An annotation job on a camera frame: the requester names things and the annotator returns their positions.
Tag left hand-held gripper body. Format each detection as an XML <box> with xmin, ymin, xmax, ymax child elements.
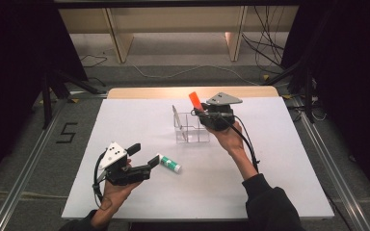
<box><xmin>97</xmin><ymin>141</ymin><xmax>152</xmax><ymax>187</ymax></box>

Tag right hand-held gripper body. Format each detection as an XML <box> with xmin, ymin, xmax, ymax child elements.
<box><xmin>199</xmin><ymin>91</ymin><xmax>244</xmax><ymax>132</ymax></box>

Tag orange highlighter pen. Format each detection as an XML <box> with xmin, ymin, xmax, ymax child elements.
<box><xmin>188</xmin><ymin>90</ymin><xmax>203</xmax><ymax>112</ymax></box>

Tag green and white glue stick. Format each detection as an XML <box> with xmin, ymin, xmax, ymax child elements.
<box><xmin>157</xmin><ymin>153</ymin><xmax>183</xmax><ymax>174</ymax></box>

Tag clear acrylic pen holder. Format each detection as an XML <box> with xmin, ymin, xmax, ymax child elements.
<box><xmin>172</xmin><ymin>104</ymin><xmax>211</xmax><ymax>144</ymax></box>

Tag person's right hand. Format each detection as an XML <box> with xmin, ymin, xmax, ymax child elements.
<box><xmin>205</xmin><ymin>120</ymin><xmax>244</xmax><ymax>158</ymax></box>

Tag person's left hand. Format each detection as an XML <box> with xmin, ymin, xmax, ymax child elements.
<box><xmin>100</xmin><ymin>180</ymin><xmax>143</xmax><ymax>211</ymax></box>

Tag light wooden board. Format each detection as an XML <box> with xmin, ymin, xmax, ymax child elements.
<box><xmin>107</xmin><ymin>86</ymin><xmax>280</xmax><ymax>100</ymax></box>

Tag black metal stand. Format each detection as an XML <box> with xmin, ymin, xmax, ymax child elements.
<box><xmin>263</xmin><ymin>0</ymin><xmax>317</xmax><ymax>123</ymax></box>
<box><xmin>41</xmin><ymin>68</ymin><xmax>109</xmax><ymax>129</ymax></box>

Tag light wooden bench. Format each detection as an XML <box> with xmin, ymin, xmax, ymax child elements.
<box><xmin>57</xmin><ymin>5</ymin><xmax>300</xmax><ymax>64</ymax></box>

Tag black curtain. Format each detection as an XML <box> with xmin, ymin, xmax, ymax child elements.
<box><xmin>282</xmin><ymin>0</ymin><xmax>370</xmax><ymax>206</ymax></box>
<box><xmin>0</xmin><ymin>0</ymin><xmax>90</xmax><ymax>191</ymax></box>

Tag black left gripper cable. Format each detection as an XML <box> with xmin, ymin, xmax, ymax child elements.
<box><xmin>92</xmin><ymin>150</ymin><xmax>109</xmax><ymax>206</ymax></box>

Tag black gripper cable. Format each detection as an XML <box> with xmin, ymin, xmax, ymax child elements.
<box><xmin>92</xmin><ymin>150</ymin><xmax>109</xmax><ymax>206</ymax></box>
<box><xmin>218</xmin><ymin>114</ymin><xmax>261</xmax><ymax>174</ymax></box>

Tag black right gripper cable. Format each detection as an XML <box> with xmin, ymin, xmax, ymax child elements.
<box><xmin>218</xmin><ymin>114</ymin><xmax>261</xmax><ymax>174</ymax></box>

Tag white floor cable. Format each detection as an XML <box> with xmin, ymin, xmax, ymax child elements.
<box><xmin>131</xmin><ymin>64</ymin><xmax>261</xmax><ymax>86</ymax></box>

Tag bundle of black cables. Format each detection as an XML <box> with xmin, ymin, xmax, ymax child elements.
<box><xmin>240</xmin><ymin>6</ymin><xmax>287</xmax><ymax>70</ymax></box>

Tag aluminium floor rail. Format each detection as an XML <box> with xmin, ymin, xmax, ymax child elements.
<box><xmin>297</xmin><ymin>99</ymin><xmax>370</xmax><ymax>231</ymax></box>
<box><xmin>0</xmin><ymin>102</ymin><xmax>66</xmax><ymax>231</ymax></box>

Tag thin black floor cable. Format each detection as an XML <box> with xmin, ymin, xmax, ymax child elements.
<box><xmin>80</xmin><ymin>54</ymin><xmax>109</xmax><ymax>69</ymax></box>

